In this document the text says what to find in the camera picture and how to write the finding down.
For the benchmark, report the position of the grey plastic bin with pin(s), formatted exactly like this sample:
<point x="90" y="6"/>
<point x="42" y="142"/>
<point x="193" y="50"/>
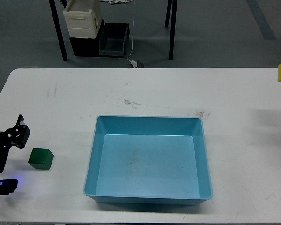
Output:
<point x="113" y="40"/>

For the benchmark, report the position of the dark brown crate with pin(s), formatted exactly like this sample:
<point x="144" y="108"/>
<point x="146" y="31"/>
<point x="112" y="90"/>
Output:
<point x="87" y="47"/>

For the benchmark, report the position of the light blue plastic bin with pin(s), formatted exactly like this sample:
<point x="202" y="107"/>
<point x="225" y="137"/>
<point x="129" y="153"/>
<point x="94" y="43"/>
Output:
<point x="152" y="160"/>

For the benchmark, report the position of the black table leg right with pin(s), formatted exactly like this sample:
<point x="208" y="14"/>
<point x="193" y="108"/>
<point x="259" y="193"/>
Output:
<point x="170" y="19"/>

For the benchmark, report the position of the black table leg left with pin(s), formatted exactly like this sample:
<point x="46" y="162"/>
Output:
<point x="58" y="29"/>

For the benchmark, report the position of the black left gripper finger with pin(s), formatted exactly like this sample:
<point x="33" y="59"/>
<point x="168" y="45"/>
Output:
<point x="17" y="135"/>

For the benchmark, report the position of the white power adapter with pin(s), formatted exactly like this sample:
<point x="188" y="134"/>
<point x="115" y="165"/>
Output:
<point x="133" y="64"/>

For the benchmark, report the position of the black table leg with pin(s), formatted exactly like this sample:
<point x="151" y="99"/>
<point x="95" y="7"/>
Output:
<point x="58" y="29"/>
<point x="170" y="19"/>

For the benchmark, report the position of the green wooden block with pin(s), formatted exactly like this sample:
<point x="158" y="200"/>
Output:
<point x="41" y="158"/>

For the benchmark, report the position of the cream plastic crate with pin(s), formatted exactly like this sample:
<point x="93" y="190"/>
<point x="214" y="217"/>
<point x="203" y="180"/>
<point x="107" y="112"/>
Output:
<point x="83" y="18"/>

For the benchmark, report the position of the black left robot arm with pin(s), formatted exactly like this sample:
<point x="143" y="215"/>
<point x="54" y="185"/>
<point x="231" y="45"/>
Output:
<point x="8" y="186"/>

